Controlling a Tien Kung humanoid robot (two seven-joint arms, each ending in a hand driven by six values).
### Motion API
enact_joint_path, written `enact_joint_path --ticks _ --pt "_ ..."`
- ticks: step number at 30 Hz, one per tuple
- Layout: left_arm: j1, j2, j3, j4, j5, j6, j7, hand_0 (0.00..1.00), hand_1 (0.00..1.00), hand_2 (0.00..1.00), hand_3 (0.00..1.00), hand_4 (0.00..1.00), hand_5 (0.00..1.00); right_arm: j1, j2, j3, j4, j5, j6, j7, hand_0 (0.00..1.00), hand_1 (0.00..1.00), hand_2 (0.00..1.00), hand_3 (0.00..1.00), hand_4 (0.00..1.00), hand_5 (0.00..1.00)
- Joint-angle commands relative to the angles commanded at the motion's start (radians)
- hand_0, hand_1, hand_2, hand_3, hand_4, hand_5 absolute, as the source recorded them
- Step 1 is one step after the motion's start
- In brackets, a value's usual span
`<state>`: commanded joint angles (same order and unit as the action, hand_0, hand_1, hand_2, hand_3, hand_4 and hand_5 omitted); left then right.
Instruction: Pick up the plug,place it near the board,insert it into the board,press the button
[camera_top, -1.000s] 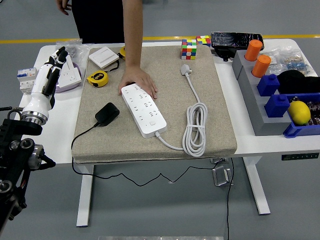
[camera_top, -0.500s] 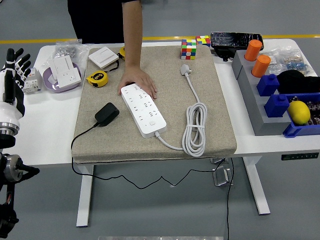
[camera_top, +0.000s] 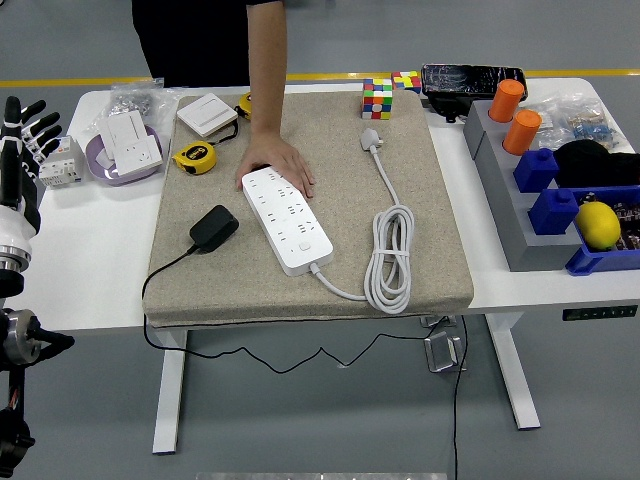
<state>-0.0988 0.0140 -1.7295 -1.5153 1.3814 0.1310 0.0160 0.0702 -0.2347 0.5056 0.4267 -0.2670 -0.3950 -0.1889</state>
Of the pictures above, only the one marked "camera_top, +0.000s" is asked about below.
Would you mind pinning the black plug adapter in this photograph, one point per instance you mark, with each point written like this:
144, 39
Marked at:
215, 227

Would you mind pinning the yellow lemon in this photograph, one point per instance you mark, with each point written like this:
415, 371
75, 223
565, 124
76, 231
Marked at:
597, 225

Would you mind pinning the white wall socket panel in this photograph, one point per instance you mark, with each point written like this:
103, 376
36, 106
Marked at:
137, 157

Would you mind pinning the person's left forearm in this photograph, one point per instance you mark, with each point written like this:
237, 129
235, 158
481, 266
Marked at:
267, 65

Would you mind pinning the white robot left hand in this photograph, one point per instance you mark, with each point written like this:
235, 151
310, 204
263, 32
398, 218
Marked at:
12, 190

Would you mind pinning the small colourful puzzle cube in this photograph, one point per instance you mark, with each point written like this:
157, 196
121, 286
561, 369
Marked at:
406, 81

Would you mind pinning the grey-brown fabric mat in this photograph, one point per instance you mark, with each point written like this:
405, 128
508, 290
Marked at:
340, 210

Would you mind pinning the white table leg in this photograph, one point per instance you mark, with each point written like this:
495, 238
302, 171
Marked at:
515, 375
170, 390

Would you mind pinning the black cloth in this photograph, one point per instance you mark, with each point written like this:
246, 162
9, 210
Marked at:
595, 162

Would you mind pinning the grey stepped block holder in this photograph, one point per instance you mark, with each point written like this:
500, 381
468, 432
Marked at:
505, 200

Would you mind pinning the blue plastic block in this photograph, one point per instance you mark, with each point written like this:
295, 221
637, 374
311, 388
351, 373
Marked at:
536, 172
552, 212

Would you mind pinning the person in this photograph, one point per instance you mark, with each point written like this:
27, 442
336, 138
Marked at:
200, 40

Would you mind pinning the small clear metal bracket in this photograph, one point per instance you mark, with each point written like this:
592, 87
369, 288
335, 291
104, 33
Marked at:
439, 321

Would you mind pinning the blue plastic bin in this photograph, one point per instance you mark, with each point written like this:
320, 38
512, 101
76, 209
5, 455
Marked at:
600, 262

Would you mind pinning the clear bag of components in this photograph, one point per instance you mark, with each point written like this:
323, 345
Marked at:
585, 122

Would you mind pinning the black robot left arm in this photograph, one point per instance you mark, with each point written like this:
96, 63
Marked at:
15, 345

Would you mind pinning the white wall switch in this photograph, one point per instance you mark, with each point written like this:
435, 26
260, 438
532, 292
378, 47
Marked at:
206, 115

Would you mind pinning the yellow black tape measure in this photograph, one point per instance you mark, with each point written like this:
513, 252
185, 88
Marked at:
195, 156

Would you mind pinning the black film-wrapped box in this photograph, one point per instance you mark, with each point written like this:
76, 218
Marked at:
460, 80

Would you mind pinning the orange cylinder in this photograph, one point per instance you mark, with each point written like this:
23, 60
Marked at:
506, 100
522, 132

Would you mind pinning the clear bag of screws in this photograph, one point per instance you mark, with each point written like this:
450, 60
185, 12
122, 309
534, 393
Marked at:
132, 97

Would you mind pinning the white blank switch panel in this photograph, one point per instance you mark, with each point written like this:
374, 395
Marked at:
122, 132

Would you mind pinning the white circuit breaker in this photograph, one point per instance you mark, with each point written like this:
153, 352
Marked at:
62, 167

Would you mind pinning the black desk control panel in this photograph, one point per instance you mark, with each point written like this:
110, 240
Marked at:
600, 313

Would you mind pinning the black mount bracket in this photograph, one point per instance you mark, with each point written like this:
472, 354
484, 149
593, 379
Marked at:
447, 107

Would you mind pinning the large colourful puzzle cube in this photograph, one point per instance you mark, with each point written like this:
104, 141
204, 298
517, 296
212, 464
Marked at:
377, 100

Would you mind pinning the dark circuit boards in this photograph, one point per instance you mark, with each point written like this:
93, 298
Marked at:
631, 220

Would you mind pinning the white power strip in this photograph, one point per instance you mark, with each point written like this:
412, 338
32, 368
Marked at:
290, 225

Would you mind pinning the large clear metal bracket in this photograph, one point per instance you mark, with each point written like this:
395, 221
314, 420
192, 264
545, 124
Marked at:
442, 352

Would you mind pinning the person's left hand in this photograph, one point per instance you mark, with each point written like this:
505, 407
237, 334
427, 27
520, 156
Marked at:
285, 160

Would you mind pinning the small yellow tape measure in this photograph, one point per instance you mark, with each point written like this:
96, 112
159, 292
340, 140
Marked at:
244, 102

